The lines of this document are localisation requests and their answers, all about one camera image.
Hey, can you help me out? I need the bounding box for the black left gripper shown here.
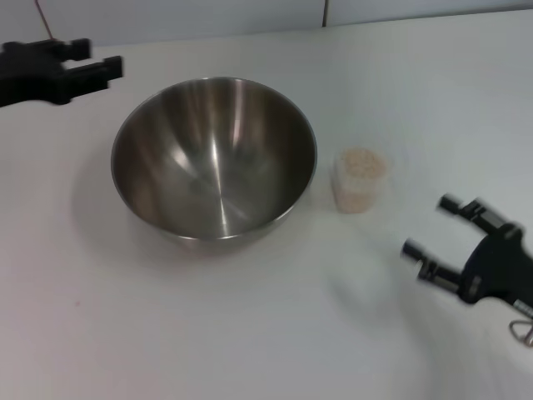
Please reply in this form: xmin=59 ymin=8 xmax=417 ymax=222
xmin=0 ymin=37 xmax=126 ymax=109

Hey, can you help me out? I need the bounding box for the thin red wire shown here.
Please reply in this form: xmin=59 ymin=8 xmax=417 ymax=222
xmin=34 ymin=0 xmax=54 ymax=41

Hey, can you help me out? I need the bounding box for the clear plastic cup of rice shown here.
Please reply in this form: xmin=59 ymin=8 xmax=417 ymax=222
xmin=332 ymin=147 xmax=387 ymax=214

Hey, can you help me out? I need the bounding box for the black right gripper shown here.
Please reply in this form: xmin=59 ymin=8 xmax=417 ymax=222
xmin=401 ymin=192 xmax=533 ymax=308

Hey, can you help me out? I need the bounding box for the stainless steel mixing bowl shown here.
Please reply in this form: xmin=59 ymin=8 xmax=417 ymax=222
xmin=110 ymin=76 xmax=318 ymax=253

